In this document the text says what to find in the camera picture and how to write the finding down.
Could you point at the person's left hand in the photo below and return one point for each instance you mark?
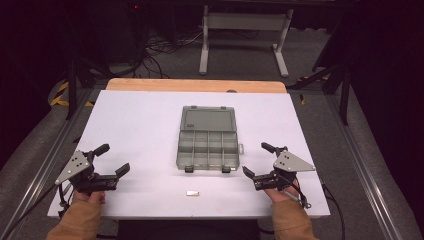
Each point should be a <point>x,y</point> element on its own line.
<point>91,198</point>

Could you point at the black tripod stand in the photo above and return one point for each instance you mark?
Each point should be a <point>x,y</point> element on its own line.
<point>75,83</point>
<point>340,86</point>

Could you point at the small silver metal piece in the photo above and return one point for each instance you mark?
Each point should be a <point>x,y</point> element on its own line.
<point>192,193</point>

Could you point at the person's right hand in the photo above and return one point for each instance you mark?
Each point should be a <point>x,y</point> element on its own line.
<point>283,195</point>

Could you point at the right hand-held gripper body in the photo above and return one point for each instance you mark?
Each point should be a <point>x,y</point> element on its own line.
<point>290,163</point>

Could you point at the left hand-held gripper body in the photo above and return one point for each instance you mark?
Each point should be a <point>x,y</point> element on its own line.
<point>80,175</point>

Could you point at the aluminium floor rail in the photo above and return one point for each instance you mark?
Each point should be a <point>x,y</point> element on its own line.
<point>366,173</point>
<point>43,166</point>

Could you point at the clear plastic compartment box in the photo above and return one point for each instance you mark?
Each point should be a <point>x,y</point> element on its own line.
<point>207,140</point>

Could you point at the white metal table frame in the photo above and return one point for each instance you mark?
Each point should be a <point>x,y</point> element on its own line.
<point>245,25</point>

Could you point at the dark equipment cabinet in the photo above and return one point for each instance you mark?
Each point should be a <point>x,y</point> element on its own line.
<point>123,30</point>

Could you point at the yellow black floor tape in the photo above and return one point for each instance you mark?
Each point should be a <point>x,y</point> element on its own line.
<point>61,98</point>

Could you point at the wooden board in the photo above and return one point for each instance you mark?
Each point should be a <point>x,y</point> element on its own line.
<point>196,85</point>

